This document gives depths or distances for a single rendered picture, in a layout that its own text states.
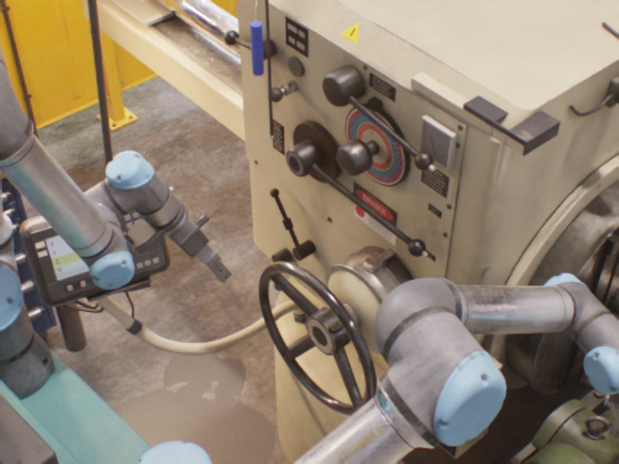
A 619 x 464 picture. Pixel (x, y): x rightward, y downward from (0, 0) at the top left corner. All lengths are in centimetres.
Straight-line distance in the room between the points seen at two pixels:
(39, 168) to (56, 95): 312
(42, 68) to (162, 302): 128
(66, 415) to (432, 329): 76
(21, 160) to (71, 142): 329
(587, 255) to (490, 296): 57
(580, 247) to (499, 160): 36
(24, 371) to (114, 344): 203
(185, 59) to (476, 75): 148
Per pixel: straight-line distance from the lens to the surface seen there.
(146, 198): 175
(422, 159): 174
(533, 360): 208
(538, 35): 188
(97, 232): 161
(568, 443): 198
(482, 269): 188
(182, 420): 352
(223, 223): 421
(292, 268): 193
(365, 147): 185
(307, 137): 207
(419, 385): 123
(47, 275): 241
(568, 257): 198
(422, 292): 130
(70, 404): 177
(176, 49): 311
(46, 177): 152
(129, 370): 370
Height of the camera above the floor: 286
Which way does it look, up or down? 44 degrees down
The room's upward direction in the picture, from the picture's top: straight up
